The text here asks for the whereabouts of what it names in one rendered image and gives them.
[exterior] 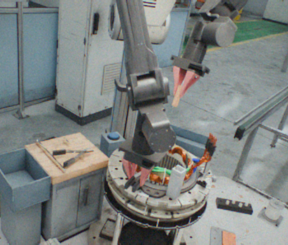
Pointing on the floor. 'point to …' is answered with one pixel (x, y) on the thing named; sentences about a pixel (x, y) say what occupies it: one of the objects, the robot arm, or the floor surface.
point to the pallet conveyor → (250, 126)
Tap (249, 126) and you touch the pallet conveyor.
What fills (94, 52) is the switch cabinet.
